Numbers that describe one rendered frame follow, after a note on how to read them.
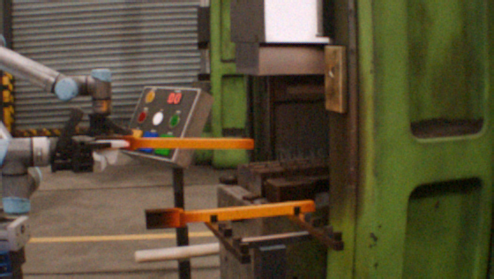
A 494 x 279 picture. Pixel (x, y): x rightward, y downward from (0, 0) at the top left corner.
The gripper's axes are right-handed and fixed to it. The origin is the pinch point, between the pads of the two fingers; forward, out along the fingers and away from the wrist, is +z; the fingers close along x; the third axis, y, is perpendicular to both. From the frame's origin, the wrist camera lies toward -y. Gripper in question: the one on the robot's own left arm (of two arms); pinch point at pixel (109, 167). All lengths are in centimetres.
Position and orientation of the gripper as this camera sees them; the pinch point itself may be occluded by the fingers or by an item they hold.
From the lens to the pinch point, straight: 232.6
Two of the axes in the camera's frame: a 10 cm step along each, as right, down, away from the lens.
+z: 0.2, 9.9, 1.6
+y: -10.0, 0.1, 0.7
